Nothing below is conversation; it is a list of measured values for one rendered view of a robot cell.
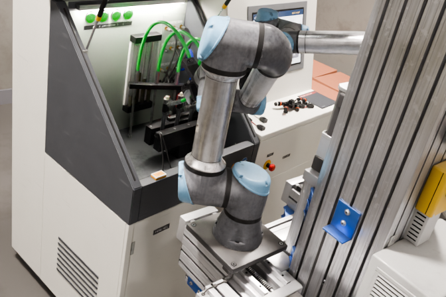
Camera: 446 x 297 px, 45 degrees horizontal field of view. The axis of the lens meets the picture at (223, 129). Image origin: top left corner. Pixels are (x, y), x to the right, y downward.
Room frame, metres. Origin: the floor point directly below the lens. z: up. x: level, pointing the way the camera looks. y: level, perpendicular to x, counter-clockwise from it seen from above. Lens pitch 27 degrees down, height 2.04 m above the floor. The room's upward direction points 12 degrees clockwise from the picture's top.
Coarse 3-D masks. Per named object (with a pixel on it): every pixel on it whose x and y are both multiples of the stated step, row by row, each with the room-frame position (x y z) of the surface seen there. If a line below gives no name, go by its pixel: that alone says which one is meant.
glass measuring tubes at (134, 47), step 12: (132, 36) 2.14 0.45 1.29; (156, 36) 2.21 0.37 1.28; (132, 48) 2.15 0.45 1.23; (144, 48) 2.17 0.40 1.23; (156, 48) 2.23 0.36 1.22; (132, 60) 2.14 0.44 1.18; (144, 60) 2.21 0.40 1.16; (132, 72) 2.14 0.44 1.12; (144, 72) 2.19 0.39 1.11; (132, 96) 2.15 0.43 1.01; (144, 96) 2.20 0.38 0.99; (144, 108) 2.20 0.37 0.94
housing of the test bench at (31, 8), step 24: (24, 0) 2.01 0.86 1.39; (48, 0) 1.90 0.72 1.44; (24, 24) 2.01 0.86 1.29; (48, 24) 1.90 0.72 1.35; (24, 48) 2.00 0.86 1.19; (48, 48) 1.90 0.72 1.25; (24, 72) 2.00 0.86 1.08; (24, 96) 2.00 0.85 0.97; (24, 120) 2.00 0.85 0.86; (24, 144) 2.00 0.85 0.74; (24, 168) 1.99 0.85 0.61; (24, 192) 1.99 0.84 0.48; (24, 216) 1.99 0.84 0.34; (24, 240) 1.99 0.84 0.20
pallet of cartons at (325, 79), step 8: (320, 64) 4.74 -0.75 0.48; (320, 72) 4.52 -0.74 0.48; (328, 72) 4.56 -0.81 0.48; (336, 72) 4.62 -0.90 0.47; (312, 80) 4.28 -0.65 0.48; (320, 80) 4.32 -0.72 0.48; (328, 80) 4.36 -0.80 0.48; (336, 80) 4.41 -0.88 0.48; (344, 80) 4.45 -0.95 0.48; (312, 88) 4.10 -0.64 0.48; (320, 88) 4.13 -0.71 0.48; (328, 88) 4.17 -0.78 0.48; (336, 88) 4.21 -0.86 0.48; (328, 96) 4.00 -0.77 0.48; (336, 96) 4.03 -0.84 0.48
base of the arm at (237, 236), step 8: (224, 208) 1.28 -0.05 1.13; (224, 216) 1.27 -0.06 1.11; (232, 216) 1.25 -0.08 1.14; (216, 224) 1.28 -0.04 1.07; (224, 224) 1.25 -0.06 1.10; (232, 224) 1.24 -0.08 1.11; (240, 224) 1.24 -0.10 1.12; (248, 224) 1.24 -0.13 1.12; (256, 224) 1.26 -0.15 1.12; (216, 232) 1.26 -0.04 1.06; (224, 232) 1.24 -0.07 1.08; (232, 232) 1.24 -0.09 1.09; (240, 232) 1.24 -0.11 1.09; (248, 232) 1.24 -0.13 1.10; (256, 232) 1.26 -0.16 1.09; (224, 240) 1.23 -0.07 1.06; (232, 240) 1.23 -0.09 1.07; (240, 240) 1.23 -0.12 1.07; (248, 240) 1.23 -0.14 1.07; (256, 240) 1.25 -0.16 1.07; (232, 248) 1.22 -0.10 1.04; (240, 248) 1.22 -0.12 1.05; (248, 248) 1.23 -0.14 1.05
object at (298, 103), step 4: (292, 100) 2.43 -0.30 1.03; (296, 100) 2.49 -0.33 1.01; (300, 100) 2.50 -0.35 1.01; (304, 100) 2.51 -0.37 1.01; (276, 104) 2.39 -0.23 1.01; (280, 104) 2.40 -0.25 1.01; (284, 104) 2.42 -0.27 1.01; (288, 104) 2.43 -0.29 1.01; (292, 104) 2.41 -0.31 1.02; (296, 104) 2.44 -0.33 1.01; (300, 104) 2.48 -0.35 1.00; (304, 104) 2.49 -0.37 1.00; (308, 104) 2.51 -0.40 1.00; (312, 104) 2.51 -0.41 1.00; (284, 108) 2.36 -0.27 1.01; (288, 108) 2.38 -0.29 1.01; (296, 108) 2.42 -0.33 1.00; (304, 108) 2.48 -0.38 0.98; (284, 112) 2.38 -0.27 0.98
